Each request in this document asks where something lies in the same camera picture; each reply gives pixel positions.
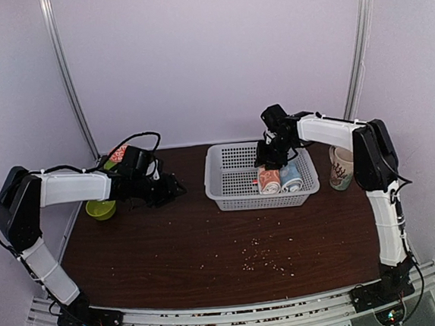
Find red patterned bowl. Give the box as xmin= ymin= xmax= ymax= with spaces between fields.
xmin=109 ymin=143 xmax=129 ymax=163

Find blue patterned towel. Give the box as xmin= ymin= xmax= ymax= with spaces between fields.
xmin=279 ymin=163 xmax=304 ymax=193

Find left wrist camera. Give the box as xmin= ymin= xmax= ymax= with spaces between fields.
xmin=118 ymin=145 xmax=161 ymax=180

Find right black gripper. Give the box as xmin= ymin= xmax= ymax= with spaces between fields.
xmin=253 ymin=131 xmax=299 ymax=170

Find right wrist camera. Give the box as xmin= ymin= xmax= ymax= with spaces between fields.
xmin=260 ymin=103 xmax=287 ymax=133

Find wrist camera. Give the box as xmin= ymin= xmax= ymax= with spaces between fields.
xmin=260 ymin=103 xmax=287 ymax=133
xmin=118 ymin=145 xmax=161 ymax=180

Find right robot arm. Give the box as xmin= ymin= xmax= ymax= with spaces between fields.
xmin=255 ymin=104 xmax=415 ymax=302

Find right aluminium frame post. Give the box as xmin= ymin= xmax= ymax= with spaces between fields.
xmin=343 ymin=0 xmax=373 ymax=120

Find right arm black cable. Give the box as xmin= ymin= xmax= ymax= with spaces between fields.
xmin=376 ymin=145 xmax=428 ymax=322

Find left aluminium frame post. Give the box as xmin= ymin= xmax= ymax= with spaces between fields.
xmin=39 ymin=0 xmax=100 ymax=160

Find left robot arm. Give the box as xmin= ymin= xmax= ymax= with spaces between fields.
xmin=0 ymin=159 xmax=186 ymax=326

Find green plate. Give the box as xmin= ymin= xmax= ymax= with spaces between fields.
xmin=103 ymin=160 xmax=115 ymax=171

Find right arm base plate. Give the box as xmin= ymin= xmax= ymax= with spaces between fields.
xmin=349 ymin=281 xmax=415 ymax=326

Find small green bowl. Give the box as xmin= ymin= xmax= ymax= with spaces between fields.
xmin=85 ymin=201 xmax=116 ymax=221

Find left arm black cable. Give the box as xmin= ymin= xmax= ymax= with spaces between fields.
xmin=0 ymin=129 xmax=171 ymax=259

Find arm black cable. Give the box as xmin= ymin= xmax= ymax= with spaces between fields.
xmin=376 ymin=145 xmax=428 ymax=322
xmin=0 ymin=129 xmax=171 ymax=259

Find beige mug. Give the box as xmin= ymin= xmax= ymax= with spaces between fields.
xmin=329 ymin=146 xmax=354 ymax=191

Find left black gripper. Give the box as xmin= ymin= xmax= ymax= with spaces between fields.
xmin=131 ymin=170 xmax=188 ymax=210

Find orange bunny towel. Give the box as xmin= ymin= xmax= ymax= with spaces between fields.
xmin=257 ymin=166 xmax=281 ymax=195

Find white plastic basket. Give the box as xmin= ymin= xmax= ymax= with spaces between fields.
xmin=204 ymin=142 xmax=320 ymax=211

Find aluminium frame post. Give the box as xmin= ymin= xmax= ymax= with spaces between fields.
xmin=343 ymin=0 xmax=373 ymax=120
xmin=39 ymin=0 xmax=100 ymax=160

